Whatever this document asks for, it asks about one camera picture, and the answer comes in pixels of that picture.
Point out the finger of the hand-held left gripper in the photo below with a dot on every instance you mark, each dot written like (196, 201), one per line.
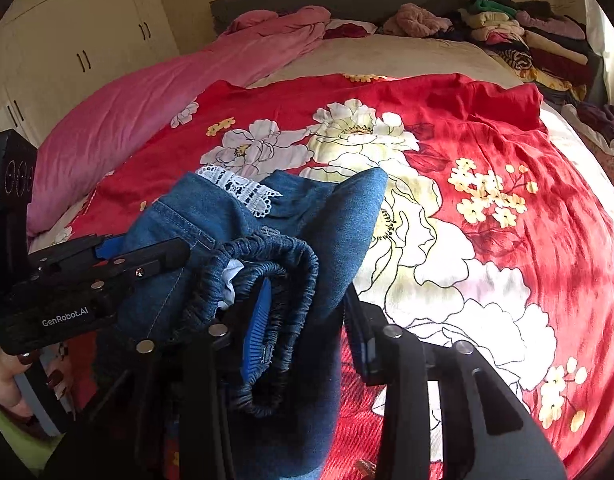
(67, 250)
(147, 260)

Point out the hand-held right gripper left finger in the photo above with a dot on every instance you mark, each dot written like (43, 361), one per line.
(257, 330)

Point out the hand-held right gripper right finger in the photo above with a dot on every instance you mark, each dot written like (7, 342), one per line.
(367, 360)

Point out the blue denim pants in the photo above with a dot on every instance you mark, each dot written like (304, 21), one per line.
(312, 220)

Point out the person's left hand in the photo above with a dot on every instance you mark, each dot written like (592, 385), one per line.
(7, 385)

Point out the pink blanket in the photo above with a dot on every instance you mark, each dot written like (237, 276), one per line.
(137, 105)

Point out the white wardrobe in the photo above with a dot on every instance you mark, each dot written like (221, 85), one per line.
(87, 35)

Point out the red floral blanket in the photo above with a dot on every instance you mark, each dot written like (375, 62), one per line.
(537, 210)

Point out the dark red cloth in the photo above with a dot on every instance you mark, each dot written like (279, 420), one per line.
(347, 30)

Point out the beige bed sheet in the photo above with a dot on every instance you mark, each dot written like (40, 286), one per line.
(412, 55)

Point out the purple clothes heap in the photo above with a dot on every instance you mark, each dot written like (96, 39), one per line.
(607, 120)

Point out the pink fluffy cloth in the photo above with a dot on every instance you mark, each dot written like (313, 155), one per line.
(417, 20)

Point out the pile of folded clothes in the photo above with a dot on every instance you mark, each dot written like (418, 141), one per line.
(537, 45)

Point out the cream curtain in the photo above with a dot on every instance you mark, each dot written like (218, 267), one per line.
(612, 50)

